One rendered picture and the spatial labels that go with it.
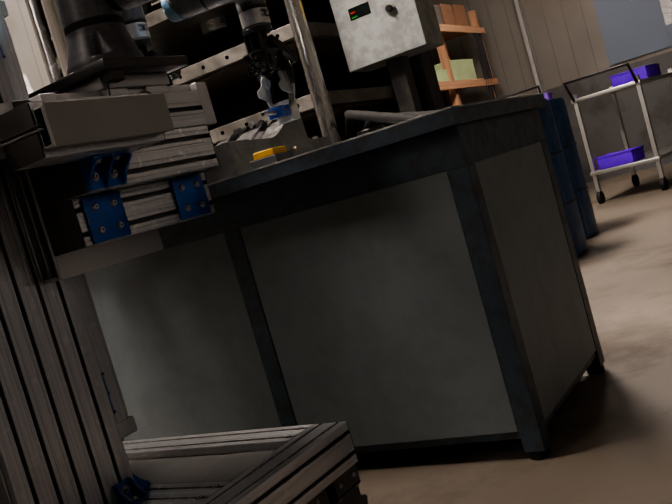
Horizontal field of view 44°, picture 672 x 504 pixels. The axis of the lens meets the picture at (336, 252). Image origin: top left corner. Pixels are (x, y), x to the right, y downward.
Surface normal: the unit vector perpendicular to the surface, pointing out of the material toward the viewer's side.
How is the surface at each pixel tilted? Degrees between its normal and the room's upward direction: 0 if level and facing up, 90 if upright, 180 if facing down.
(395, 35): 90
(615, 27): 90
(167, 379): 90
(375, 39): 90
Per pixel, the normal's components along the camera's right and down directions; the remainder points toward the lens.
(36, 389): 0.80, -0.18
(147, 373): -0.48, 0.20
